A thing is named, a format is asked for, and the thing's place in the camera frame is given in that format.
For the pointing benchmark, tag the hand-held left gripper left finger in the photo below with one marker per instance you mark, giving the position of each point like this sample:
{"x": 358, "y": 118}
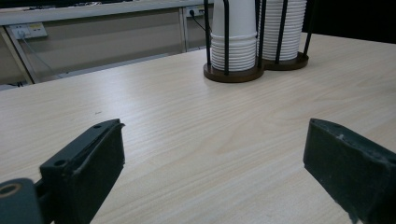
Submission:
{"x": 84, "y": 168}

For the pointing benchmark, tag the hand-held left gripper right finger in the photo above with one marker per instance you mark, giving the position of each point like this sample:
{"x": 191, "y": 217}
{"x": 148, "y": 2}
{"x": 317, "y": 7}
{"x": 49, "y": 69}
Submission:
{"x": 351, "y": 168}

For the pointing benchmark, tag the dark wooden cup holder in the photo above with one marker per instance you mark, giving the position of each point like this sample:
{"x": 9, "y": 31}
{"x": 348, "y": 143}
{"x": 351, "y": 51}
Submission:
{"x": 233, "y": 77}

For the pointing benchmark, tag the stack of white paper cups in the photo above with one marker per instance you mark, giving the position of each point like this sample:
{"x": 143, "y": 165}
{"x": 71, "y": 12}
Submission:
{"x": 241, "y": 18}
{"x": 294, "y": 31}

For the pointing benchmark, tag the pale background desk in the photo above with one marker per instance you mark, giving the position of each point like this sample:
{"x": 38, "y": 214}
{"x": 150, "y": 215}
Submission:
{"x": 93, "y": 11}

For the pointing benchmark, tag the white wall socket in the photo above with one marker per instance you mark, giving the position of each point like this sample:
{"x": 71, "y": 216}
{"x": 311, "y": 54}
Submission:
{"x": 28, "y": 30}
{"x": 196, "y": 11}

